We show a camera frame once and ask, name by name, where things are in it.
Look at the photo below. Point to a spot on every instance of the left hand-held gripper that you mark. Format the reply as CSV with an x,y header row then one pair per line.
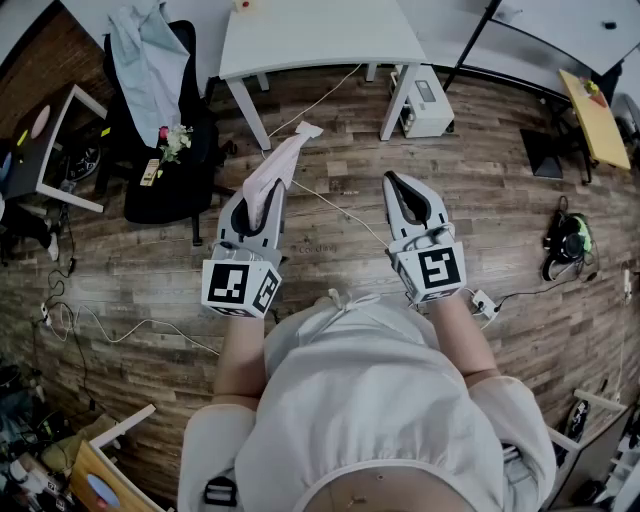
x,y
230,282

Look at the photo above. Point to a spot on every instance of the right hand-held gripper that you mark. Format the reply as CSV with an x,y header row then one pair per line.
x,y
437,270

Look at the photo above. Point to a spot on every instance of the pink calculator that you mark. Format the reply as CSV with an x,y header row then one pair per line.
x,y
280,160

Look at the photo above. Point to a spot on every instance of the person's left forearm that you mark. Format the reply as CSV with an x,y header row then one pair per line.
x,y
240,355

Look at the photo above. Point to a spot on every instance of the person's right forearm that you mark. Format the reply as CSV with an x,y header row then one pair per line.
x,y
465,340

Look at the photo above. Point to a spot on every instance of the black office chair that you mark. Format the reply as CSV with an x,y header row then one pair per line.
x,y
175,195

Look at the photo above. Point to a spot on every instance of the flower bouquet with pink rose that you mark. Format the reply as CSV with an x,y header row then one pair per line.
x,y
175,142

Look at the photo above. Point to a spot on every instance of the white computer case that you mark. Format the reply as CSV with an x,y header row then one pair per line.
x,y
425,105

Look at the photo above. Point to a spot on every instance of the yellow rectangular device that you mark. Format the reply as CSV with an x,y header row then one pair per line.
x,y
149,172

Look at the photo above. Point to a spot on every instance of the white power strip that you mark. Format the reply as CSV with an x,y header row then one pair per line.
x,y
484,302

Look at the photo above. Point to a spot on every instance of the black monitor stand base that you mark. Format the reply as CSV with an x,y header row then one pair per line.
x,y
542,152

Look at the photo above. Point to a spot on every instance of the black and green backpack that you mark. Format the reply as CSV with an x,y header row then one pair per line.
x,y
570,240

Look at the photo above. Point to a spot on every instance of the light blue shirt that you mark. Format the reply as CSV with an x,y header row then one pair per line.
x,y
150,65

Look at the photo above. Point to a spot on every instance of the person's white top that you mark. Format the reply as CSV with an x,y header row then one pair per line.
x,y
370,400

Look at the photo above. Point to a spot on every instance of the yellow table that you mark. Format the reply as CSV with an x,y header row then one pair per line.
x,y
602,130

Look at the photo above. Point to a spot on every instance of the cream box with red button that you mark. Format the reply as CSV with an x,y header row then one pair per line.
x,y
245,5

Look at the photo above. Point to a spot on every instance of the small potted plant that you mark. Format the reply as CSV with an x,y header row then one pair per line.
x,y
592,90

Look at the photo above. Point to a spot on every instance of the pink oval object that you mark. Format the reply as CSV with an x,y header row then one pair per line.
x,y
40,121

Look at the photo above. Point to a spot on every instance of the yellow marker pen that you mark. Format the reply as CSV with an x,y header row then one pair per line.
x,y
22,138

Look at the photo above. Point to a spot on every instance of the wooden box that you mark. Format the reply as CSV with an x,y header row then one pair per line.
x,y
87,472

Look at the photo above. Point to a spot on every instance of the blue oval object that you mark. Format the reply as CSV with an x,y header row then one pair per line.
x,y
103,490

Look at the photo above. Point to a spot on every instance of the dark side table white frame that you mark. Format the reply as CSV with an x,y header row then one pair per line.
x,y
30,165

